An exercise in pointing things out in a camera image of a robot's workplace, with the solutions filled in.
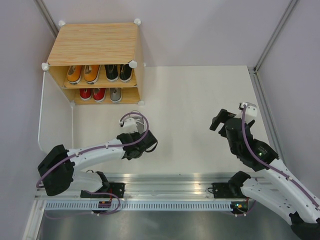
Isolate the grey sneaker back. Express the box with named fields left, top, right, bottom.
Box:
left=109, top=87, right=122, bottom=103

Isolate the grey sneaker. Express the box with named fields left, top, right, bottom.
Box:
left=109, top=87, right=122, bottom=103
left=129, top=110, right=145, bottom=134

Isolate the red sneaker back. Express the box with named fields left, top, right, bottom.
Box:
left=93, top=88, right=107, bottom=103

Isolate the red sneaker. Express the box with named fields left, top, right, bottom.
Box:
left=79, top=88, right=92, bottom=101
left=93, top=88, right=107, bottom=103

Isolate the red sneaker front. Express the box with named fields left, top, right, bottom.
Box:
left=79, top=88, right=92, bottom=101

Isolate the black sneaker orange sole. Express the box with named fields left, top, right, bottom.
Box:
left=104, top=64, right=119, bottom=82

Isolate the black sneaker back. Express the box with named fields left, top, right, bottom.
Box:
left=119, top=64, right=133, bottom=83

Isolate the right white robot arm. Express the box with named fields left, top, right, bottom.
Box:
left=209, top=104, right=320, bottom=240

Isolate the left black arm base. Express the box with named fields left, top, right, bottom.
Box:
left=80, top=171, right=125, bottom=211

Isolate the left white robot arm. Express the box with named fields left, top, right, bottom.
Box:
left=36, top=130, right=158, bottom=198

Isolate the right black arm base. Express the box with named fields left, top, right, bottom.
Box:
left=206, top=171, right=256, bottom=217

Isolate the wooden two-shelf shoe cabinet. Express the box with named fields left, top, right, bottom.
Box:
left=41, top=18, right=144, bottom=105

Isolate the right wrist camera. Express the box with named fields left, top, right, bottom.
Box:
left=238, top=102, right=258, bottom=124

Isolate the right aluminium frame post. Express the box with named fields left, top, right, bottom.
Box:
left=247, top=0, right=300, bottom=160

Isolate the aluminium frame post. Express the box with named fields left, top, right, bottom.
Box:
left=247, top=0, right=300, bottom=160
left=33, top=0, right=59, bottom=38

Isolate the aluminium mounting rail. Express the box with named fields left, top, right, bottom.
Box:
left=34, top=174, right=308, bottom=203

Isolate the white slotted cable duct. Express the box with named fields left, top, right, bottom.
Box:
left=45, top=200, right=233, bottom=211

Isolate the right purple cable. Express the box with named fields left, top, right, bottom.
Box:
left=229, top=104, right=320, bottom=218

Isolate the left aluminium frame post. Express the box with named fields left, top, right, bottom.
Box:
left=33, top=0, right=59, bottom=38

